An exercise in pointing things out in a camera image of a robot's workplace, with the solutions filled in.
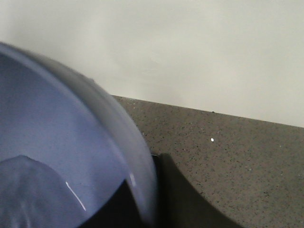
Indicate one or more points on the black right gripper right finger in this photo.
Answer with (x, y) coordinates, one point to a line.
(179, 204)

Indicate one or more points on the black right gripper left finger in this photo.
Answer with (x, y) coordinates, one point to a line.
(120, 211)

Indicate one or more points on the light blue plastic bowl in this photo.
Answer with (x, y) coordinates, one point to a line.
(66, 146)

